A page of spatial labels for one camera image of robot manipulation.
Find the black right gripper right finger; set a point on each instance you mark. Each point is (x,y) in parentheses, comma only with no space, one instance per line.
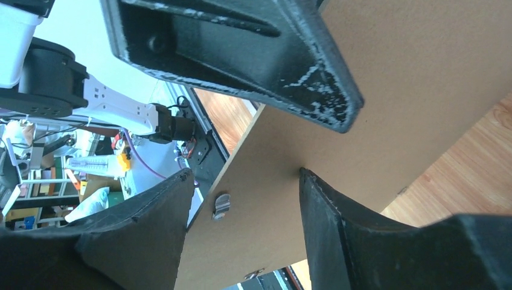
(350,246)

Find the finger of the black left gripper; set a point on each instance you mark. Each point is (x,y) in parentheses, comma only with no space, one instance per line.
(277,53)

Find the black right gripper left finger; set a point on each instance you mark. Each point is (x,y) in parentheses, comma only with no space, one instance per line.
(136,244)

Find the brown cardboard backing board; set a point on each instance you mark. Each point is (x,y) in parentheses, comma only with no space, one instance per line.
(427,70)

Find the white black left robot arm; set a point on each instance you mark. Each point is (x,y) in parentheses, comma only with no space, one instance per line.
(43,79)

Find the silver frame turn clip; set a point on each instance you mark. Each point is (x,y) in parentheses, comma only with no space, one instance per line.
(222,205)

